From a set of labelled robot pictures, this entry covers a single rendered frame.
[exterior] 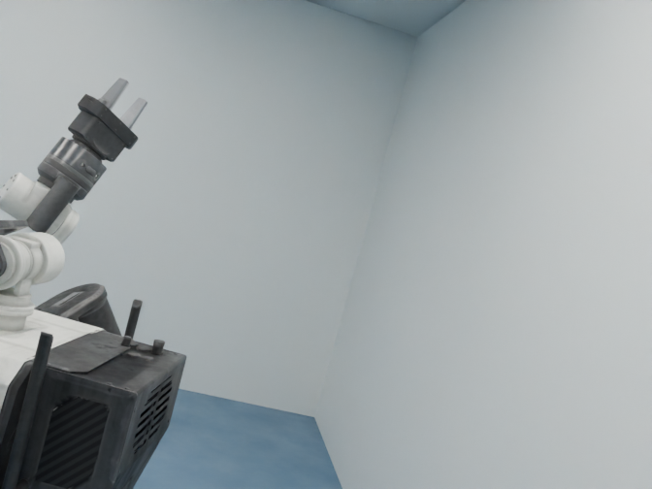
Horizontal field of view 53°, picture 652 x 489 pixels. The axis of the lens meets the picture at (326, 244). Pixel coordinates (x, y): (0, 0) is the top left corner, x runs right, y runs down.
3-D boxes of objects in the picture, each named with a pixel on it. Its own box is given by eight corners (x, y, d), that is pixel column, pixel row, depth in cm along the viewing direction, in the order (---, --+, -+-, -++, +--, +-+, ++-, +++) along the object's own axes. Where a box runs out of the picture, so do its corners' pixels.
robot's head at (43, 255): (53, 306, 84) (70, 240, 84) (12, 316, 74) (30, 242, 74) (6, 292, 85) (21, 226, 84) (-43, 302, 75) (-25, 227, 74)
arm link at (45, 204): (85, 185, 116) (46, 238, 114) (33, 146, 110) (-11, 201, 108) (103, 191, 107) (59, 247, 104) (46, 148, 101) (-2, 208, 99)
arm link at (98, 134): (150, 146, 115) (109, 200, 112) (118, 131, 120) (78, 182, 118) (104, 100, 105) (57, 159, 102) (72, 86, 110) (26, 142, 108)
